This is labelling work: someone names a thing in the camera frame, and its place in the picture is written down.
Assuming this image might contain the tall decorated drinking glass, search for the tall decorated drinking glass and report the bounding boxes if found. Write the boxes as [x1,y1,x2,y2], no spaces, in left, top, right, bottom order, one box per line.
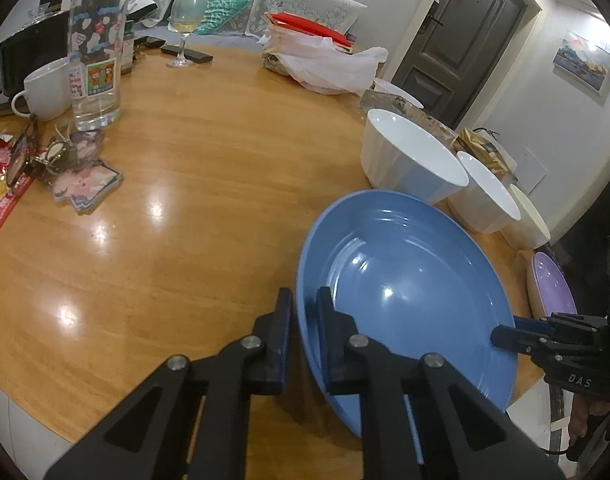
[67,0,128,131]

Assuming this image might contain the person right hand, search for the person right hand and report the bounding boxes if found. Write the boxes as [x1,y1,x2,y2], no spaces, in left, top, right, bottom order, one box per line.
[568,393,610,446]

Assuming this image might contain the large white ribbed bowl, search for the large white ribbed bowl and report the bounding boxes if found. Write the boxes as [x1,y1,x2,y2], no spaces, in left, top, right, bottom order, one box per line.
[360,108,469,205]

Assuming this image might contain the red box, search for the red box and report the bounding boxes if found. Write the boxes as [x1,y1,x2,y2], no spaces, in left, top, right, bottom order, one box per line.
[265,12,353,50]

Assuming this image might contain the white plastic bag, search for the white plastic bag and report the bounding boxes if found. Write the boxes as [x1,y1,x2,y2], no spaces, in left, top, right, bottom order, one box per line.
[258,25,389,96]

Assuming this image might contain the black cooking pot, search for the black cooking pot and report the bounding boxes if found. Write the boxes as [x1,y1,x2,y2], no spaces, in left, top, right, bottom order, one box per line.
[0,0,68,98]

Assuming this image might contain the sofa with lace cover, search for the sofa with lace cover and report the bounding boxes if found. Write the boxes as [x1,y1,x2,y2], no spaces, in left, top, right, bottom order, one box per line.
[128,0,367,38]

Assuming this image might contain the wine glass with liquid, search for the wine glass with liquid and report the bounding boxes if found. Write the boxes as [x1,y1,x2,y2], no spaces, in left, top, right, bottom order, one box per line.
[167,0,207,68]

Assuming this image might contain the white ceramic mug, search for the white ceramic mug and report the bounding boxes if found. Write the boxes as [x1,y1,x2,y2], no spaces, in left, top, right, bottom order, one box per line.
[11,58,72,122]

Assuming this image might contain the purple plate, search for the purple plate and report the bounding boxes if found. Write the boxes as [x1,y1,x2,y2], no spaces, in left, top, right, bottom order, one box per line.
[526,252,578,318]

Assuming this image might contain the acrylic keychain charms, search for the acrylic keychain charms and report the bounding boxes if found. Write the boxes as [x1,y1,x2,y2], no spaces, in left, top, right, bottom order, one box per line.
[32,118,122,214]

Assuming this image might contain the black remote control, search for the black remote control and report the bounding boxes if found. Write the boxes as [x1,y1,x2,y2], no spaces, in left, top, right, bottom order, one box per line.
[161,44,213,64]

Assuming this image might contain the teal cushion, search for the teal cushion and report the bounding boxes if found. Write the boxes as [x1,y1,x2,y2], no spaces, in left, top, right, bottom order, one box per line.
[193,0,250,36]

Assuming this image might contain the gold tissue box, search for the gold tissue box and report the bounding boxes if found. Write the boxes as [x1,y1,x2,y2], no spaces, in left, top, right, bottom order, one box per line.
[453,128,510,179]

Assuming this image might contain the framed wall picture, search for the framed wall picture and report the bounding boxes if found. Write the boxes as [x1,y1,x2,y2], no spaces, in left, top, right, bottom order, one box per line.
[552,32,610,94]

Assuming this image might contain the dark entrance door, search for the dark entrance door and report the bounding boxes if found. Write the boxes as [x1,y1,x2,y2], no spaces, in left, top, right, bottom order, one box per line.
[393,0,526,128]

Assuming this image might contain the white oval dish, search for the white oval dish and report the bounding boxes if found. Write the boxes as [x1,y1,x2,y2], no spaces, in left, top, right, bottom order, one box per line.
[373,78,423,110]

